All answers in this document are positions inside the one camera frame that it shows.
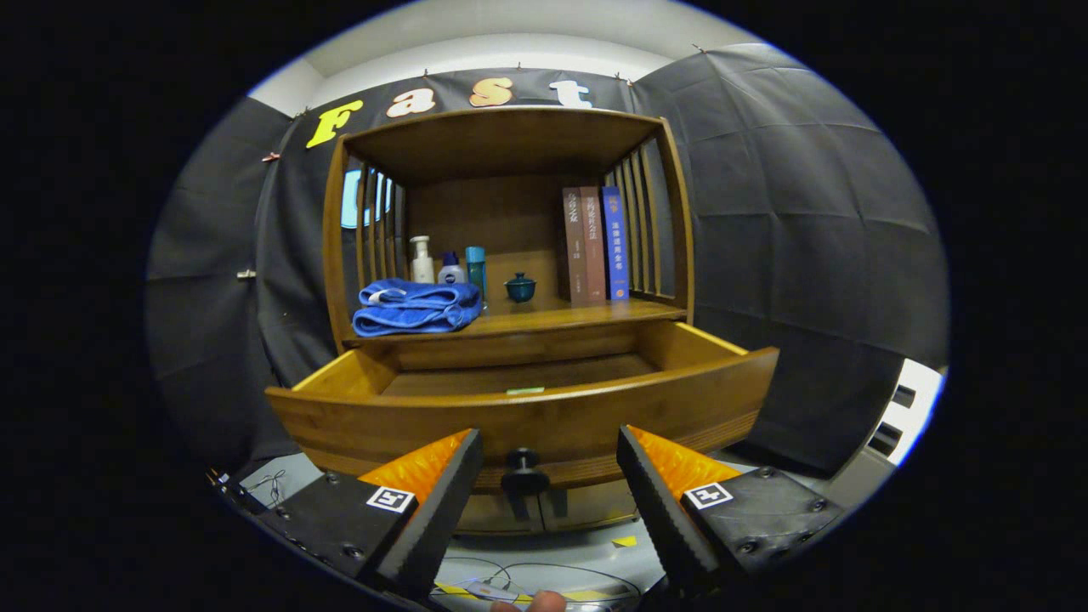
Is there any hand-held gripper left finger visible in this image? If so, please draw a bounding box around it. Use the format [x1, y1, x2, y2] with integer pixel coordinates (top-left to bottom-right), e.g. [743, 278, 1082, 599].
[255, 428, 484, 600]

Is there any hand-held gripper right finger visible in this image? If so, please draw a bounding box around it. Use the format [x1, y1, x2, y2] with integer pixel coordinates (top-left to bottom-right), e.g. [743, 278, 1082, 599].
[616, 425, 847, 596]

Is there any blue book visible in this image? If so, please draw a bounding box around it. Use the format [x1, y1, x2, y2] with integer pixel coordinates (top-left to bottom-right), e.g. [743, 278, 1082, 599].
[602, 186, 631, 301]

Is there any clear teal bottle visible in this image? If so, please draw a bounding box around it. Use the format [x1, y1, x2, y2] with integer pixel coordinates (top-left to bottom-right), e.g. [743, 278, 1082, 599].
[465, 246, 487, 311]

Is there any wooden countertop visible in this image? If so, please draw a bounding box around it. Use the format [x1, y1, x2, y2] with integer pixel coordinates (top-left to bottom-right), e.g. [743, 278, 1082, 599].
[343, 293, 688, 348]

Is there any dark brown book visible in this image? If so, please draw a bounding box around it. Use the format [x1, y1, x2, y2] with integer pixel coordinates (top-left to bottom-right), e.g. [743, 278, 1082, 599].
[563, 187, 590, 307]

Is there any wooden drawer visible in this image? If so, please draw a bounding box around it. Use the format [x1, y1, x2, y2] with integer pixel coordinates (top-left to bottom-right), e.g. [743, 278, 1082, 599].
[265, 321, 780, 496]

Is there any reddish brown book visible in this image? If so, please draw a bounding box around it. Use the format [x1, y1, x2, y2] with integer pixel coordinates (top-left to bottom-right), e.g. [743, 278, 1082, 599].
[581, 186, 608, 304]

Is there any white slotted panel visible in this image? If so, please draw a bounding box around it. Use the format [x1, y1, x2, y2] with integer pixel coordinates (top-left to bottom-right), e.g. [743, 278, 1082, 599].
[829, 357, 946, 511]

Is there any wooden cabinet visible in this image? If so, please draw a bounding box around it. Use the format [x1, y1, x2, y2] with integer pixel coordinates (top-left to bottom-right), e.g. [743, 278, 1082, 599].
[265, 106, 780, 536]

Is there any thin black cable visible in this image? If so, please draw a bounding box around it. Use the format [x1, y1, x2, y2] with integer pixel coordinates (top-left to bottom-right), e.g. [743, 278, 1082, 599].
[245, 469, 290, 511]
[438, 557, 643, 609]

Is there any wooden cabinet door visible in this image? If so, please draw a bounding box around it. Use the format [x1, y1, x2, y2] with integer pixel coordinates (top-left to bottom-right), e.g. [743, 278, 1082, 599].
[455, 491, 545, 536]
[540, 483, 638, 531]

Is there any blue folded towel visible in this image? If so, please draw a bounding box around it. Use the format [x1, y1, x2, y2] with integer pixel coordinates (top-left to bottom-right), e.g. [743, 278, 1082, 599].
[352, 278, 483, 337]

